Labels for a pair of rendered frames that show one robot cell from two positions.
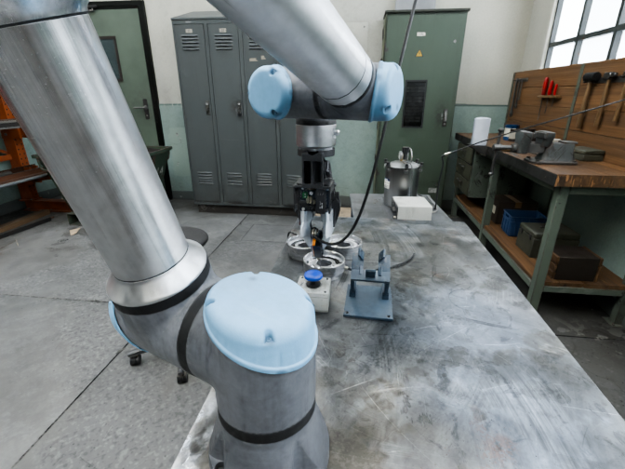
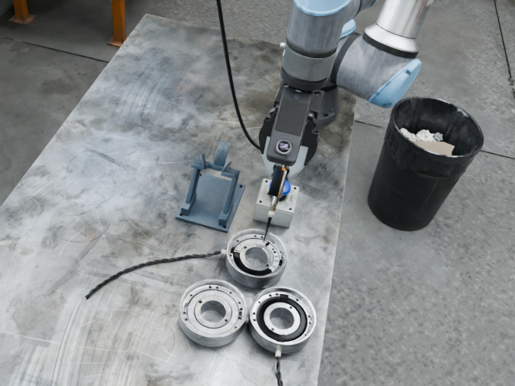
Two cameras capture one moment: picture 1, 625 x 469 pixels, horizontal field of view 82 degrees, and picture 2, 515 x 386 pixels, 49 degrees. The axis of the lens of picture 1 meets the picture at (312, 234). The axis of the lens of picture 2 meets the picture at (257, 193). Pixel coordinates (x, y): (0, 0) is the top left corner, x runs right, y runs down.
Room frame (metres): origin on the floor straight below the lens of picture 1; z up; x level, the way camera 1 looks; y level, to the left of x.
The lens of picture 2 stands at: (1.41, -0.08, 1.59)
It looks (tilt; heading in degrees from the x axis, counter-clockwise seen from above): 45 degrees down; 177
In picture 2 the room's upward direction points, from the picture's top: 11 degrees clockwise
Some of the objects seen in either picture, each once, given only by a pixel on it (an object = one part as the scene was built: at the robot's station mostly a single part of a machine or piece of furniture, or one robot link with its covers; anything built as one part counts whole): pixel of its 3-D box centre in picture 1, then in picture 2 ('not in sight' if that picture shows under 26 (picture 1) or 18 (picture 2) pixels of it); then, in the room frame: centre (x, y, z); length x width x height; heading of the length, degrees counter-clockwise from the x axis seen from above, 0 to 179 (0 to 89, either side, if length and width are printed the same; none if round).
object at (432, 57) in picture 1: (413, 122); not in sight; (3.77, -1.02, 0.96); 0.73 x 0.34 x 1.92; 83
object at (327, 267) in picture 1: (324, 265); (255, 259); (0.81, -0.03, 0.82); 0.10 x 0.10 x 0.04
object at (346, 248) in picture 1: (343, 247); (212, 314); (0.93, -0.09, 0.82); 0.10 x 0.10 x 0.04
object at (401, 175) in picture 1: (405, 180); not in sight; (1.72, -0.46, 0.83); 0.41 x 0.19 x 0.30; 177
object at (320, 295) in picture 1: (312, 294); (277, 200); (0.67, 0.00, 0.82); 0.08 x 0.07 x 0.05; 173
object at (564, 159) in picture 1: (514, 167); not in sight; (2.70, -1.53, 0.71); 2.01 x 0.82 x 1.41; 173
